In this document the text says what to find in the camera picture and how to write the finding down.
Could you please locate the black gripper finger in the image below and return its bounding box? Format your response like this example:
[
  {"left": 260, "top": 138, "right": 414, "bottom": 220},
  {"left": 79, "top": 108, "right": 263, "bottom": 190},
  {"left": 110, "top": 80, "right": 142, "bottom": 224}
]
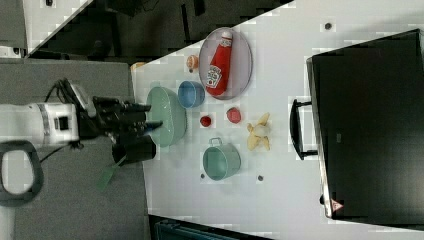
[
  {"left": 124, "top": 103, "right": 151, "bottom": 112},
  {"left": 139, "top": 121, "right": 163, "bottom": 131}
]

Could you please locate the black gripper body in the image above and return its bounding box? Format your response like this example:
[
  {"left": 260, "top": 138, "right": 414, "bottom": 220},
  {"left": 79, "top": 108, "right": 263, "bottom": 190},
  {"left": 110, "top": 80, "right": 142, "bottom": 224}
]
[{"left": 78, "top": 96, "right": 146, "bottom": 144}]

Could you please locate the plush peeled banana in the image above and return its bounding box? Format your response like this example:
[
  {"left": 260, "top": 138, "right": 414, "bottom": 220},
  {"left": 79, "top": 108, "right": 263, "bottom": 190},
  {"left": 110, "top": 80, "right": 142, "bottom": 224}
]
[{"left": 247, "top": 113, "right": 270, "bottom": 151}]

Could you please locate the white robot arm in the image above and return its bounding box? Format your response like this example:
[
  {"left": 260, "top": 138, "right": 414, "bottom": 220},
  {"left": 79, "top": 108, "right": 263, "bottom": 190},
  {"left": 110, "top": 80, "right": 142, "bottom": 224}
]
[{"left": 1, "top": 97, "right": 163, "bottom": 148}]

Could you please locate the green plastic colander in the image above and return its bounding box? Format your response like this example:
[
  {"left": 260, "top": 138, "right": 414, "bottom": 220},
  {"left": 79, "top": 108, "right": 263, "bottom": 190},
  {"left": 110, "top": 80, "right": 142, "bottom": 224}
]
[{"left": 147, "top": 86, "right": 187, "bottom": 147}]

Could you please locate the blue plastic bowl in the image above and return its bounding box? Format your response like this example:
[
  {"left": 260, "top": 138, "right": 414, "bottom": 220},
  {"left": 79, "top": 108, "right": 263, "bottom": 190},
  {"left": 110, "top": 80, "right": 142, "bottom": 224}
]
[{"left": 178, "top": 81, "right": 205, "bottom": 108}]

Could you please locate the small plush strawberry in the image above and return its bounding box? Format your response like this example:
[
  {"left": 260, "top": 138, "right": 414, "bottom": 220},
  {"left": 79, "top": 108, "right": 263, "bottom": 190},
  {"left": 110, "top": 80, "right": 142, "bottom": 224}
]
[{"left": 200, "top": 116, "right": 212, "bottom": 127}]

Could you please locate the green slotted spatula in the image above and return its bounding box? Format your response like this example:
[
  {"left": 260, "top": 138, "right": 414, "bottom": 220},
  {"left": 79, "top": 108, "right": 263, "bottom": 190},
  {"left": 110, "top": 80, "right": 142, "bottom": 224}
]
[{"left": 96, "top": 157, "right": 126, "bottom": 192}]

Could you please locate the plush orange slice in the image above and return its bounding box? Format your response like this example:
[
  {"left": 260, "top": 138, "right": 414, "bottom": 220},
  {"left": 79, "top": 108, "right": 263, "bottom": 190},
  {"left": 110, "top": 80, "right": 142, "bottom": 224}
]
[{"left": 186, "top": 55, "right": 199, "bottom": 72}]

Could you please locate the green metal pot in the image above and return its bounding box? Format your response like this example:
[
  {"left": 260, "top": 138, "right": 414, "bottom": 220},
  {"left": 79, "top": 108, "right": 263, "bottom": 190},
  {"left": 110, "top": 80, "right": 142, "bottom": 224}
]
[{"left": 202, "top": 137, "right": 241, "bottom": 181}]

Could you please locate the large plush strawberry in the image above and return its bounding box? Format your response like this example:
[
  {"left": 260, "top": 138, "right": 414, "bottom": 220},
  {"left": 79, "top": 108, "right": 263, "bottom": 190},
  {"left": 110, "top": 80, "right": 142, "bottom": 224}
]
[{"left": 226, "top": 107, "right": 241, "bottom": 124}]

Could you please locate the plush ketchup bottle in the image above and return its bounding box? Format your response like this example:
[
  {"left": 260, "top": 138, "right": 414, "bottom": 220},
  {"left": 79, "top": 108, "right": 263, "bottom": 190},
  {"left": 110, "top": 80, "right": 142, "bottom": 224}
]
[{"left": 206, "top": 31, "right": 232, "bottom": 96}]

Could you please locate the grey round plate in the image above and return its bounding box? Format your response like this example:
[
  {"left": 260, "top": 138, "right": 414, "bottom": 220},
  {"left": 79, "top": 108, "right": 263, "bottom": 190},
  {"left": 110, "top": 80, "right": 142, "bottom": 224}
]
[{"left": 199, "top": 27, "right": 253, "bottom": 100}]

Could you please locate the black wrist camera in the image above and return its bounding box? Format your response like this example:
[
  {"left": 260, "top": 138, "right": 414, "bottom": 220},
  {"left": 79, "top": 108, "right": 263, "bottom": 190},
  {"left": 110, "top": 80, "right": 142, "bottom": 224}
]
[{"left": 65, "top": 80, "right": 96, "bottom": 117}]

